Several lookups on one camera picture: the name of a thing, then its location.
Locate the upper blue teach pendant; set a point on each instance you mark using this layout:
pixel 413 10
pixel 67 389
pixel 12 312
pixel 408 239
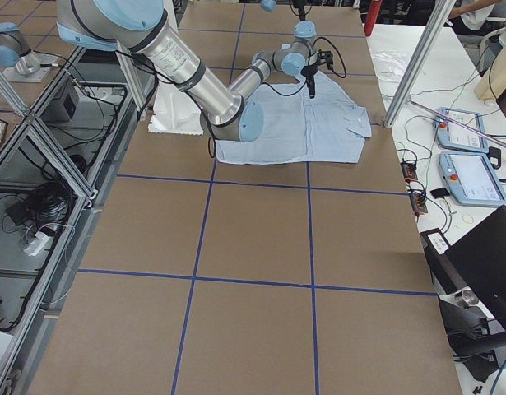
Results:
pixel 454 137

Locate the metal rod green tip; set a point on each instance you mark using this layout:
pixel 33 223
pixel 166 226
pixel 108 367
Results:
pixel 462 125

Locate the grey electronics box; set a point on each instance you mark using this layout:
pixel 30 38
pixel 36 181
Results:
pixel 63 105

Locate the aluminium frame post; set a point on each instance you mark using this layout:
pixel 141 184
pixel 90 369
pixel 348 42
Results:
pixel 430 33

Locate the black laptop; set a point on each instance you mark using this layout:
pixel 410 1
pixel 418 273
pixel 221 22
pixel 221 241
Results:
pixel 476 260

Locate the light blue button shirt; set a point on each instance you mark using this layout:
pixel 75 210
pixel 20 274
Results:
pixel 330 127

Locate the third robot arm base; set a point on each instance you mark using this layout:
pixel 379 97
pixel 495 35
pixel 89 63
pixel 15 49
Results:
pixel 19 62

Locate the clear plastic bag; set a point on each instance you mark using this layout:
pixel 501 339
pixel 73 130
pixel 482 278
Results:
pixel 389 65

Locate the white power strip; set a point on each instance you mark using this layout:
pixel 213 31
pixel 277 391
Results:
pixel 37 244

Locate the red cylinder bottle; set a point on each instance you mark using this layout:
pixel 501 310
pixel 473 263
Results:
pixel 371 17

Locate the blue teach pendant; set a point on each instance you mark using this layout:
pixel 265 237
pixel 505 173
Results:
pixel 454 137
pixel 471 180

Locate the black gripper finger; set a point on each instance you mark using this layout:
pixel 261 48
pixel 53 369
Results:
pixel 310 83

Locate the lower blue teach pendant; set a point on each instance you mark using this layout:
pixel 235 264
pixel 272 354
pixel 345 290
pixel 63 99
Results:
pixel 471 180

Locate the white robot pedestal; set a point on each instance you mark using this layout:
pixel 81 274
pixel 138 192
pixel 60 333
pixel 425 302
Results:
pixel 173 111

